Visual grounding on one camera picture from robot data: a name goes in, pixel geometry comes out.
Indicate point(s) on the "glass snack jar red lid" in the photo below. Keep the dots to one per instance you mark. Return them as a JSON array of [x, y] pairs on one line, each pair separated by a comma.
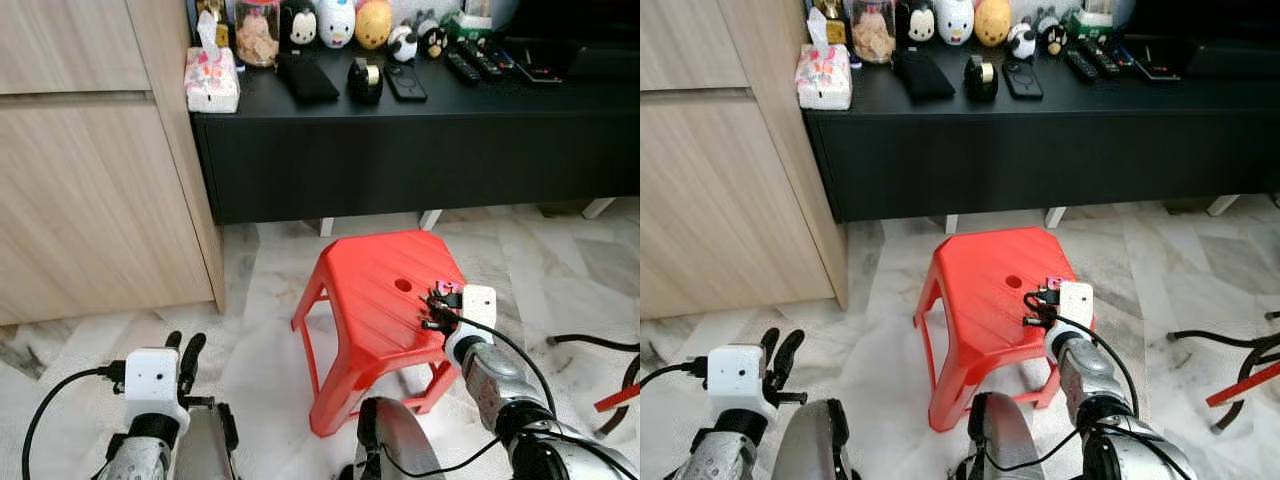
[[874, 33], [257, 35]]

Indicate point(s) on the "black TV console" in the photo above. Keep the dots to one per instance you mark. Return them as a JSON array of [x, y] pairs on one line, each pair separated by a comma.
[[1020, 160], [400, 160]]

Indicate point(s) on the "small black plush toy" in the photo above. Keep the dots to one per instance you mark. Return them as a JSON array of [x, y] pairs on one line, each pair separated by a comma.
[[1051, 37], [433, 40]]

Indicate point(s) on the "green box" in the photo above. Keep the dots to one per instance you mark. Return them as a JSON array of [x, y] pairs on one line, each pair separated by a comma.
[[1090, 24], [468, 25]]

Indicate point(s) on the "black television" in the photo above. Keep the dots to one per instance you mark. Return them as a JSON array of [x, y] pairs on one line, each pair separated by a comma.
[[590, 20], [1210, 20]]

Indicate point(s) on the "black wallet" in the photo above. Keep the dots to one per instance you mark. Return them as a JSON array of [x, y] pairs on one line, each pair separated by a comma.
[[924, 76], [308, 80]]

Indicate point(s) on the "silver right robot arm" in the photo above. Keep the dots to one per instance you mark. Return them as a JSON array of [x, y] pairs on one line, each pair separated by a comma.
[[1085, 380], [495, 385]]

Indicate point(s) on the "silver left robot leg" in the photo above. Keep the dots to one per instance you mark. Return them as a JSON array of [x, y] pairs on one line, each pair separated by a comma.
[[815, 445], [205, 445]]

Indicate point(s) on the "small gold trophy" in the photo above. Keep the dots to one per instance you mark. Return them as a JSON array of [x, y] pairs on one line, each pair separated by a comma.
[[224, 30], [835, 28]]

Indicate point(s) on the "red bar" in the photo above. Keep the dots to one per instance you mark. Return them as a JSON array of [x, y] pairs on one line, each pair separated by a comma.
[[1245, 385], [620, 397]]

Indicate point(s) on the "silver right robot leg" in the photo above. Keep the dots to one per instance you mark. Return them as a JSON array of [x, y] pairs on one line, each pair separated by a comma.
[[1010, 440], [400, 440]]

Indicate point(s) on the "black tape dispenser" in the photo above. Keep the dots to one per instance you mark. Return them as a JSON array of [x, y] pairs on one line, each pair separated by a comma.
[[364, 82], [981, 80]]

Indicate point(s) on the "yellow round plush toy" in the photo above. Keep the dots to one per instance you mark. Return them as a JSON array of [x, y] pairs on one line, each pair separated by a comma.
[[373, 25], [993, 23]]

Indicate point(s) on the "silver robot leg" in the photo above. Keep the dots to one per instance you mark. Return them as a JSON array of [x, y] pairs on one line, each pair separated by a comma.
[[205, 445], [1010, 440], [400, 440], [815, 445]]

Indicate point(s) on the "red plastic stool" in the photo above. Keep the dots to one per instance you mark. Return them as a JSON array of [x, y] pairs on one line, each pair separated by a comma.
[[985, 300], [370, 290]]

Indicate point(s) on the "small white panda plush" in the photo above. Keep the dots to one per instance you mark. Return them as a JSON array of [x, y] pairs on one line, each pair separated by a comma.
[[402, 42], [1021, 40]]

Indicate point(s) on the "light wooden cabinet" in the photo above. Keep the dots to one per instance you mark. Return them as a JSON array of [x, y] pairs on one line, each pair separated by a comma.
[[90, 180], [730, 180]]

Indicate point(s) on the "black mouse plush toy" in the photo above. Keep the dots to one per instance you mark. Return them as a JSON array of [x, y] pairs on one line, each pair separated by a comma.
[[300, 25], [919, 23]]

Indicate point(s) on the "black metal board stand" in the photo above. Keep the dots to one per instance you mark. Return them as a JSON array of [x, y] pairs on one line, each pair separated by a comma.
[[590, 341], [1215, 335]]

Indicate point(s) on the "floral tissue box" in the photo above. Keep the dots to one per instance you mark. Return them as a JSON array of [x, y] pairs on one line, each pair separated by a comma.
[[824, 82], [212, 85]]

